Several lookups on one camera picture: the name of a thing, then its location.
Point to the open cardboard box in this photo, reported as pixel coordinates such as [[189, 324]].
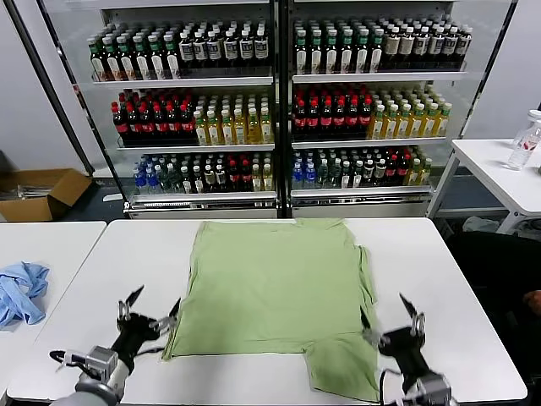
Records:
[[29, 209]]

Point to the bundle of metal rods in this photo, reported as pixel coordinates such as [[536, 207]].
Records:
[[25, 192]]

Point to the black diagonal metal pole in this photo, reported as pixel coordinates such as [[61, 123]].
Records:
[[50, 91]]

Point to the transparent cabinet side panel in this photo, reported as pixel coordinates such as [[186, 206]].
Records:
[[80, 63], [482, 63]]

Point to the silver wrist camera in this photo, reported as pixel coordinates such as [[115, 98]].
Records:
[[435, 385], [101, 359]]

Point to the white side table with legs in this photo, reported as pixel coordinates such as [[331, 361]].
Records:
[[486, 160]]

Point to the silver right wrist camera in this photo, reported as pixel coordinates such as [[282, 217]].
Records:
[[435, 385]]

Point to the white cap dark drink bottle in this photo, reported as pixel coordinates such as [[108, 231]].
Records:
[[198, 182], [357, 175], [210, 179], [380, 173], [221, 179], [187, 182], [369, 174], [346, 177]]

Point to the clear bottle with red label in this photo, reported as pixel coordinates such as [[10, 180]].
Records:
[[520, 156]]

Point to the blue water bottle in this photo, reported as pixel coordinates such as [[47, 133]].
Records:
[[298, 175], [139, 182], [311, 175], [152, 182]]

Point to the light green t-shirt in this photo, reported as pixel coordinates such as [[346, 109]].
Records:
[[274, 287]]

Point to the white cap dark label bottle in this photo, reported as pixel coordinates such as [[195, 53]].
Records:
[[261, 49], [465, 44], [422, 44], [451, 44], [186, 51], [214, 51], [199, 51], [231, 50], [247, 49], [436, 44]]

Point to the small white flat object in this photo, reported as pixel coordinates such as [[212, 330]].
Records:
[[113, 197]]

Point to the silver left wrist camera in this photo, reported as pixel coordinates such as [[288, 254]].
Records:
[[101, 359]]

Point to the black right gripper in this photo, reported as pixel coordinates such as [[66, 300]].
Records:
[[401, 347]]

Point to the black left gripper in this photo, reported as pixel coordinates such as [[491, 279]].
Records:
[[135, 334]]

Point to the person in black clothes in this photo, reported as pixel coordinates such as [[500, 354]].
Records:
[[494, 270]]

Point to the green tinted water bottle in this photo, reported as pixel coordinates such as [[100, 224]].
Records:
[[176, 182], [165, 182], [335, 175], [323, 175]]

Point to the yellow juice bottle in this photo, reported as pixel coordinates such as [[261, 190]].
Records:
[[240, 131], [214, 131], [253, 130], [430, 124], [417, 124], [378, 124], [426, 172], [268, 179], [391, 124], [414, 173], [266, 130], [201, 131], [227, 131], [405, 124], [257, 179], [444, 122]]

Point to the bare person hand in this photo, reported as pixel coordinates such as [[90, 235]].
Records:
[[534, 302]]

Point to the red cap cola bottle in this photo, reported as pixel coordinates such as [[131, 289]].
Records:
[[145, 124], [366, 120], [234, 179], [326, 120], [159, 124], [300, 120], [402, 171], [314, 120], [340, 120], [353, 120], [391, 171], [172, 124], [119, 124], [246, 179], [132, 124], [187, 124]]

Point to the green cap tea bottle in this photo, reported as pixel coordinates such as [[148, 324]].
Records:
[[362, 55], [347, 55], [96, 63], [331, 55], [302, 55], [376, 55], [126, 63], [111, 63], [316, 55], [156, 62], [141, 62], [171, 62]]

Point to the white beverage display cabinet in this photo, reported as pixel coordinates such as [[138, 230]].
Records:
[[380, 77], [190, 81]]

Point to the crumpled light blue cloth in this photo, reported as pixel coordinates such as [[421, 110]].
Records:
[[21, 292]]

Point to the clear white cap bottle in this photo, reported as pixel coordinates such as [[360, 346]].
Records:
[[533, 115]]

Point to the beige label tea bottle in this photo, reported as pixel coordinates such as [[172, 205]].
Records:
[[407, 44], [392, 44]]

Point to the grey crumpled cloth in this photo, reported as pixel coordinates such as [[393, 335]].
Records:
[[479, 224]]

